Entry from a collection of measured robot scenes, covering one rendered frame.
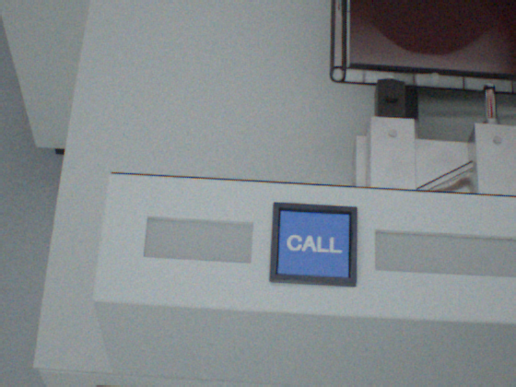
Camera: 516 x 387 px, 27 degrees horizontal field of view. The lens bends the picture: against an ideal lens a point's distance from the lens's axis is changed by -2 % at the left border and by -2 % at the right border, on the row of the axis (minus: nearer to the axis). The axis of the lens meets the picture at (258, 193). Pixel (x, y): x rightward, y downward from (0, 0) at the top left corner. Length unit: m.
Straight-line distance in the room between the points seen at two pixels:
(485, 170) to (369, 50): 0.14
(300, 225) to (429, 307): 0.10
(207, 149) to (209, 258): 0.21
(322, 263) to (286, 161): 0.22
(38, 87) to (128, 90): 0.71
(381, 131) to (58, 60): 0.83
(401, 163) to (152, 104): 0.24
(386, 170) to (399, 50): 0.12
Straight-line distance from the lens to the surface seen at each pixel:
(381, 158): 0.82
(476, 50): 0.90
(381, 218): 0.74
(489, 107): 0.87
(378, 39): 0.89
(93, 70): 0.97
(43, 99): 1.68
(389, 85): 0.86
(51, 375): 0.86
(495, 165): 0.84
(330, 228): 0.73
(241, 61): 0.97
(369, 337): 0.74
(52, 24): 1.52
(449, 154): 0.87
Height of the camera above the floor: 1.61
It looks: 61 degrees down
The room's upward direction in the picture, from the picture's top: 3 degrees clockwise
